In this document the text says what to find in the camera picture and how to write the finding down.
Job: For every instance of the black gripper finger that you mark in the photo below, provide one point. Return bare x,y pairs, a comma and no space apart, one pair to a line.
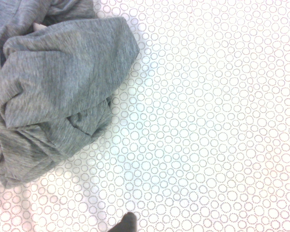
128,224

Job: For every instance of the grey heathered garment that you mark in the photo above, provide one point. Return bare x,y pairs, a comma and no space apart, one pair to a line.
58,84

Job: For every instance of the white bed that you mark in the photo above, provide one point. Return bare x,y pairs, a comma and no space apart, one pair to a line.
207,120

